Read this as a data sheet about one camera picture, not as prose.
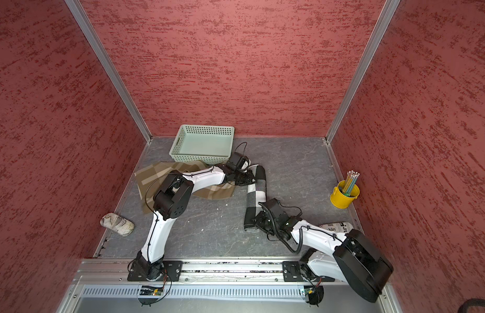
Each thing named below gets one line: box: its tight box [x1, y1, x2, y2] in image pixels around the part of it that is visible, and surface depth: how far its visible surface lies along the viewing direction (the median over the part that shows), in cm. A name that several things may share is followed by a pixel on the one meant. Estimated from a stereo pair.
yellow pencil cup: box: [329, 179, 361, 210], surface depth 89 cm
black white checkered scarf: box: [243, 164, 267, 232], surface depth 92 cm
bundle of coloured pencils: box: [342, 170, 361, 197], surface depth 87 cm
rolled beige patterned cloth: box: [99, 212, 135, 237], surface depth 85 cm
